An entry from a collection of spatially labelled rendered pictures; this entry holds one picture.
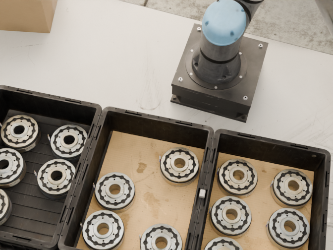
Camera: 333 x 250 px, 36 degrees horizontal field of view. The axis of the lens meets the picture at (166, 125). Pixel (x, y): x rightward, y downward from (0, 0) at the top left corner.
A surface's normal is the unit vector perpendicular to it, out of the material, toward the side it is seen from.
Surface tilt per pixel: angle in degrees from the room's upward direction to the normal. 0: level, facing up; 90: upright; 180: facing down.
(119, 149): 0
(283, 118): 0
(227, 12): 10
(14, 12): 90
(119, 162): 0
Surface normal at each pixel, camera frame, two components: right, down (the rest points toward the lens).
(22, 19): -0.07, 0.86
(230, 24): -0.03, -0.37
